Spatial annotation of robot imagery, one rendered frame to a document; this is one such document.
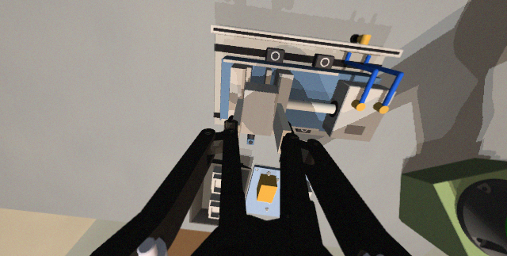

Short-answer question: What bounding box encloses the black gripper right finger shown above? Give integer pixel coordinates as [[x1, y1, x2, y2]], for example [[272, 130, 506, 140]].
[[273, 103, 412, 256]]

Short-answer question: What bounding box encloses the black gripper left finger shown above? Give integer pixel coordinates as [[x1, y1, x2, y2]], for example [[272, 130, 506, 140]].
[[90, 98, 252, 256]]

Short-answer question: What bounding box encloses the orange rectangular block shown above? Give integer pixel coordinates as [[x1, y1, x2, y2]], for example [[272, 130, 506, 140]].
[[257, 174, 277, 203]]

